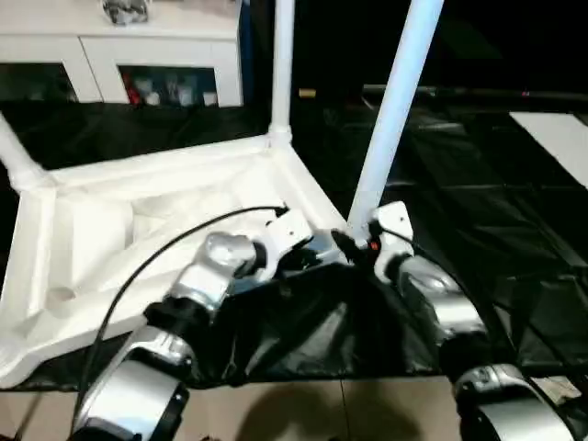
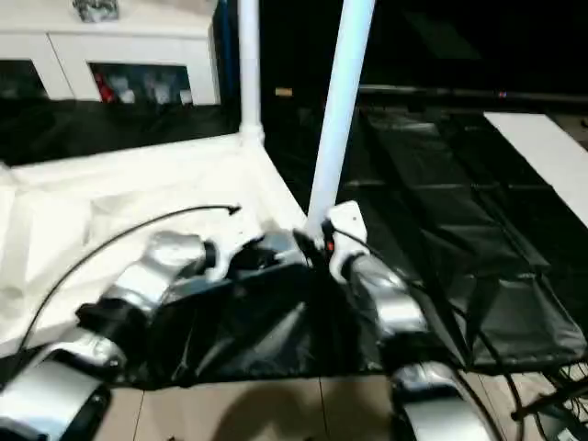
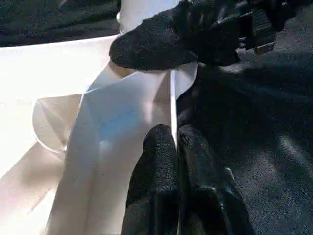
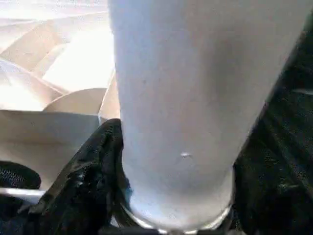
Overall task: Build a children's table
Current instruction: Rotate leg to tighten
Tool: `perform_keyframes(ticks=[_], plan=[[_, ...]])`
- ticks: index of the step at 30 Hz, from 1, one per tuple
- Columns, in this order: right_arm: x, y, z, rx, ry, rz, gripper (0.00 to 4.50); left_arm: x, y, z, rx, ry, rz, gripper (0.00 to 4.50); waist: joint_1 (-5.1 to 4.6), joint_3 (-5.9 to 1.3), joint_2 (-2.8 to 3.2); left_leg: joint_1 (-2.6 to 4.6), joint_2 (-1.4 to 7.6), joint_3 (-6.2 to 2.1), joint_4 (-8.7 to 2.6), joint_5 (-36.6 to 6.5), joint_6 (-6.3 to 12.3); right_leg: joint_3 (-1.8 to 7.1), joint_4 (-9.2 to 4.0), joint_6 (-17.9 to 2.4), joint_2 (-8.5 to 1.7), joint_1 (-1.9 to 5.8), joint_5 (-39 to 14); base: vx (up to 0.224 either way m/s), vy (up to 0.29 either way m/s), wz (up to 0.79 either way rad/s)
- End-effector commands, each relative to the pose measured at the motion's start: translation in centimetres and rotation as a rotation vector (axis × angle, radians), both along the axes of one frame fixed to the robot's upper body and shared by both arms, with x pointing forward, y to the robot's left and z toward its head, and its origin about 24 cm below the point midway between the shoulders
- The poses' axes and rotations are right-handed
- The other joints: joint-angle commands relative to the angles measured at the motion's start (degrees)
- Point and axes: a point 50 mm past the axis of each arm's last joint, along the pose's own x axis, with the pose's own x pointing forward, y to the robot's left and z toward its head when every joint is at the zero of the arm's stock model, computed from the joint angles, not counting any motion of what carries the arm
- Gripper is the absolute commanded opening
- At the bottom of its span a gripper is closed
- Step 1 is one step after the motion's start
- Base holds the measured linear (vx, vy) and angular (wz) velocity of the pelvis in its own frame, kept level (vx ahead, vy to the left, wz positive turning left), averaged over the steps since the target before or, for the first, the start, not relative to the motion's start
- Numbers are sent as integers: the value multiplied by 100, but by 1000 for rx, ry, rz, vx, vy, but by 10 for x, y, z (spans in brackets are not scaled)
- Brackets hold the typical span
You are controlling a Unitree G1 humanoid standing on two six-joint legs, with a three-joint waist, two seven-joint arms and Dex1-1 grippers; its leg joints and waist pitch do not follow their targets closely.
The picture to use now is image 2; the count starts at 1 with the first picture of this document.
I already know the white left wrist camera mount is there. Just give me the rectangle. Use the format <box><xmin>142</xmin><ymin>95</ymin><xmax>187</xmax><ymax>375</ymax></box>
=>
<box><xmin>209</xmin><ymin>215</ymin><xmax>264</xmax><ymax>282</ymax></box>

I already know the black work mat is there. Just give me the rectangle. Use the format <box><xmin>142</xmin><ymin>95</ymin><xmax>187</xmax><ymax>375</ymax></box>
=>
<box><xmin>0</xmin><ymin>96</ymin><xmax>588</xmax><ymax>390</ymax></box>

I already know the white glass-door cabinet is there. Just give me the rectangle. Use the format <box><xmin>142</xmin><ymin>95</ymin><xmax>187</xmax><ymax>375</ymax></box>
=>
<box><xmin>0</xmin><ymin>0</ymin><xmax>222</xmax><ymax>106</ymax></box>

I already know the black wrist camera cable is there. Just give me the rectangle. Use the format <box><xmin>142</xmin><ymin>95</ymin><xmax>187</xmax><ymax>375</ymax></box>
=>
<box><xmin>334</xmin><ymin>230</ymin><xmax>527</xmax><ymax>441</ymax></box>
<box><xmin>20</xmin><ymin>204</ymin><xmax>243</xmax><ymax>353</ymax></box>

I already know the black floor stand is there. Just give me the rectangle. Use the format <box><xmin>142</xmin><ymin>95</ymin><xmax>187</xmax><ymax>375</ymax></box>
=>
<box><xmin>511</xmin><ymin>379</ymin><xmax>588</xmax><ymax>441</ymax></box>

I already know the grey glossy object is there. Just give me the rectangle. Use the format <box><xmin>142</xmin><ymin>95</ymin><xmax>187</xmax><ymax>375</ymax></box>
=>
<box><xmin>72</xmin><ymin>0</ymin><xmax>121</xmax><ymax>22</ymax></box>

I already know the black metal rail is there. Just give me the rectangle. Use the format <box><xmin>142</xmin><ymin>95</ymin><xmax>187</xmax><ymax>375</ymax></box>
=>
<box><xmin>356</xmin><ymin>84</ymin><xmax>588</xmax><ymax>110</ymax></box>

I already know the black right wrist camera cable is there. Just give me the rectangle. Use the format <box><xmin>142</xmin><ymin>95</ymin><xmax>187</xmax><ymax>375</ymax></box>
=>
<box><xmin>334</xmin><ymin>230</ymin><xmax>527</xmax><ymax>441</ymax></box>

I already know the black left wrist camera cable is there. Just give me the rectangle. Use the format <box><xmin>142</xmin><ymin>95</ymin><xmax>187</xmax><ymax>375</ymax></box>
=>
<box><xmin>20</xmin><ymin>204</ymin><xmax>243</xmax><ymax>353</ymax></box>

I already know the white plastic table leg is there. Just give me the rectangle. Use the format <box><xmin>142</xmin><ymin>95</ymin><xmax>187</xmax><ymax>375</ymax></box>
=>
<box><xmin>304</xmin><ymin>0</ymin><xmax>379</xmax><ymax>236</ymax></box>
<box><xmin>236</xmin><ymin>0</ymin><xmax>266</xmax><ymax>144</ymax></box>

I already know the blue vertical panel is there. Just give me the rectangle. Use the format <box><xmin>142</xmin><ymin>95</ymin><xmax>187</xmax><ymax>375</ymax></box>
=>
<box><xmin>213</xmin><ymin>0</ymin><xmax>239</xmax><ymax>106</ymax></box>

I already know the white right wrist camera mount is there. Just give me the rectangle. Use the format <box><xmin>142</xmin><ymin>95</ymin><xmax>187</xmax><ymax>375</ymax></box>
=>
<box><xmin>325</xmin><ymin>200</ymin><xmax>369</xmax><ymax>285</ymax></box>

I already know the white flat board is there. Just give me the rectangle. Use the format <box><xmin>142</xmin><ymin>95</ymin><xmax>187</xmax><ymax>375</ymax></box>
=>
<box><xmin>483</xmin><ymin>111</ymin><xmax>588</xmax><ymax>218</ymax></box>

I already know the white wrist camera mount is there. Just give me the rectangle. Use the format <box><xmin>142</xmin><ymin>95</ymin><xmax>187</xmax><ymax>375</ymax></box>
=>
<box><xmin>209</xmin><ymin>215</ymin><xmax>264</xmax><ymax>282</ymax></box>
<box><xmin>325</xmin><ymin>200</ymin><xmax>369</xmax><ymax>285</ymax></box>

